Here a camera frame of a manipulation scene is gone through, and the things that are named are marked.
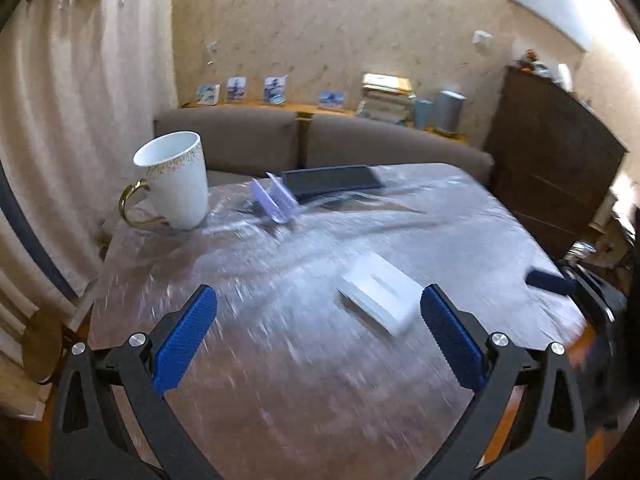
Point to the white wall switch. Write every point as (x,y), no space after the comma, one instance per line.
(482,37)

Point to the grey canister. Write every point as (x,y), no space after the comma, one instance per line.
(450,110)

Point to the white object on cabinet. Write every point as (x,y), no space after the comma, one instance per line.
(563,77)

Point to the small figurines on cabinet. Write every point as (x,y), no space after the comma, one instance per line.
(530,61)

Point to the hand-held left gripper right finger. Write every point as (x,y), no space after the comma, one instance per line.
(452,340)

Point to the round gold stool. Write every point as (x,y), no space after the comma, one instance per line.
(42,345)

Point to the brown sofa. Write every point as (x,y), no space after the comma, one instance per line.
(350,142)

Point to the dark wooden cabinet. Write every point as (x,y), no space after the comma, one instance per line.
(550,160)

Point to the dark flat tablet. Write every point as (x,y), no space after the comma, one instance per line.
(330,180)

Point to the purple folding comb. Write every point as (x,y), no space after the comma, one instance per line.
(272,200)

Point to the stack of books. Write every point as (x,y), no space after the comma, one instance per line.
(385,100)

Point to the wall hook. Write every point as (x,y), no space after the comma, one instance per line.
(211,52)

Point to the light blue cup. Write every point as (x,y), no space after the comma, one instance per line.
(422,115)

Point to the beige curtain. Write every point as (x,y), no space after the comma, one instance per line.
(85,110)

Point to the dark curved rod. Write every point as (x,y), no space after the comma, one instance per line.
(35,245)

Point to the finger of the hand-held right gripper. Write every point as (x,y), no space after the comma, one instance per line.
(547,281)

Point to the small standing photo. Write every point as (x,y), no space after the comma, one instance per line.
(236,89)
(208,94)
(331,100)
(275,90)

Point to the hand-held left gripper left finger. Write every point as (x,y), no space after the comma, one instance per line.
(185,340)

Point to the small white box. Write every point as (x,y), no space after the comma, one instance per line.
(380,292)

